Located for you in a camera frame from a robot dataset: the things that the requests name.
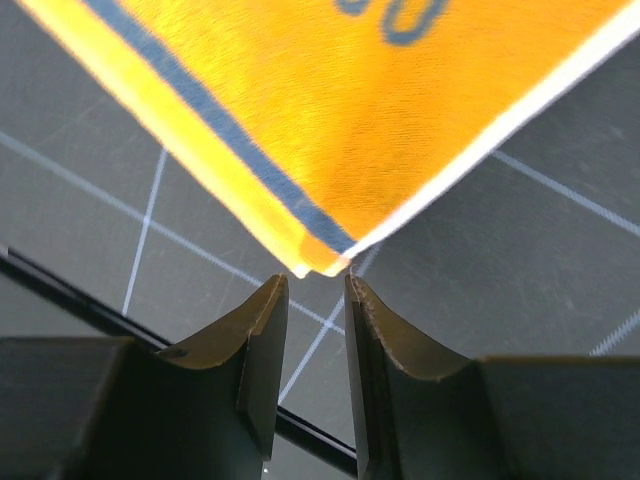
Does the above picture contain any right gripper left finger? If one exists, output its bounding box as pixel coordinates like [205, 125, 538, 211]
[1, 275, 289, 479]

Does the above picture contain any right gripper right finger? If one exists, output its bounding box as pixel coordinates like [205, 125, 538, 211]
[345, 275, 639, 479]

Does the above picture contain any yellow blue hello towel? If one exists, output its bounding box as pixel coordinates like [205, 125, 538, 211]
[23, 1, 639, 277]

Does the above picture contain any black grid cutting mat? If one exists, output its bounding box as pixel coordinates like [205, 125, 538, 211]
[0, 0, 640, 461]

